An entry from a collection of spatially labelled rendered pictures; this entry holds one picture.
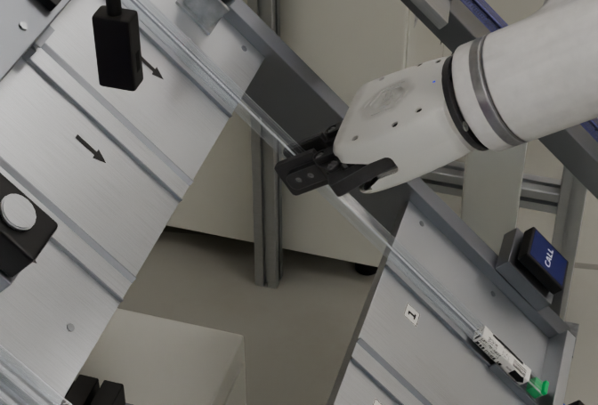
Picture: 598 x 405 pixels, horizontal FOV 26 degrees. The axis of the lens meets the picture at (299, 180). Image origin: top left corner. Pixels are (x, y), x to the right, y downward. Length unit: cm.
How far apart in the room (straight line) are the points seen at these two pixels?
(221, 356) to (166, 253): 108
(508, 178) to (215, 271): 107
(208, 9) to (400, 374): 33
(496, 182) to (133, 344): 41
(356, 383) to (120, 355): 40
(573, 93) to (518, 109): 4
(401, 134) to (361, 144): 3
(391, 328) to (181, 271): 133
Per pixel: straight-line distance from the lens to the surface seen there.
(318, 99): 110
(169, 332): 135
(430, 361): 107
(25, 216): 79
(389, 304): 106
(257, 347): 220
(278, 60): 109
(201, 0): 105
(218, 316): 226
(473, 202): 138
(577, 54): 89
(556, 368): 117
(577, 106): 91
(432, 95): 95
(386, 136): 94
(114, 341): 135
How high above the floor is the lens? 157
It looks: 38 degrees down
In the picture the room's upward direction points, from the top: straight up
